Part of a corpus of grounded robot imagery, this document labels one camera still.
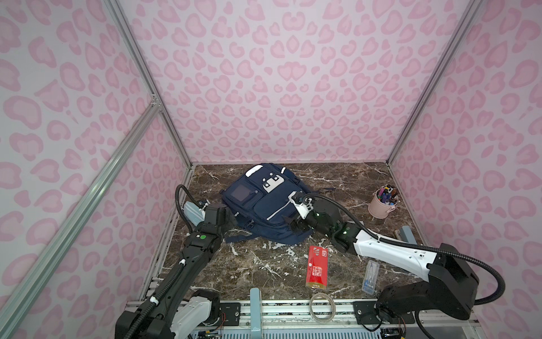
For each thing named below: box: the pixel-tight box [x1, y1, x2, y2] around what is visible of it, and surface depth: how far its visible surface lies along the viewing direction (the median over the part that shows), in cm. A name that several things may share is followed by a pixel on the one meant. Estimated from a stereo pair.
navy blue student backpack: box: [220, 163, 313, 245], surface depth 96 cm
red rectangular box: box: [305, 245, 329, 290], surface depth 85 cm
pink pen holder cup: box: [368, 184, 399, 220], surface depth 93 cm
